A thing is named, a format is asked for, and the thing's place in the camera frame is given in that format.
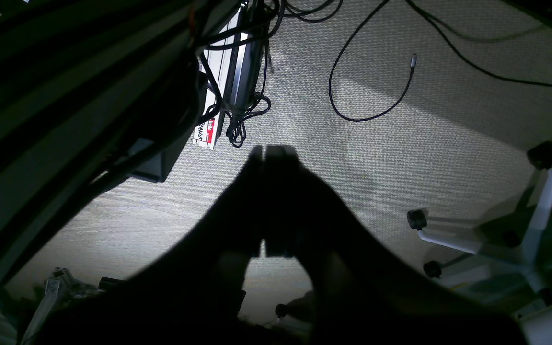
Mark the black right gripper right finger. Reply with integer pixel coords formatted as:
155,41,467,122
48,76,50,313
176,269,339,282
265,146,442,345

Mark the white office chair base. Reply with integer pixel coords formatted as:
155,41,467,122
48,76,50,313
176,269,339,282
406,140,552,306

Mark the dark box under frame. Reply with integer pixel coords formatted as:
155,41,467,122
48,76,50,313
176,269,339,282
120,138,187,183

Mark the black loose floor cable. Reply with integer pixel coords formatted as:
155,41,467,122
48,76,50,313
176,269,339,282
329,0,552,122

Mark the grey floor cable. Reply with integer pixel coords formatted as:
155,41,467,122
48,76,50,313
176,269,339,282
415,10,552,45

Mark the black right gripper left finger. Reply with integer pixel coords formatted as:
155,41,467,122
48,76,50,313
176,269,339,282
127,146,263,345

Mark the black cable bundle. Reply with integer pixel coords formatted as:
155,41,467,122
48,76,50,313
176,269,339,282
195,0,344,148

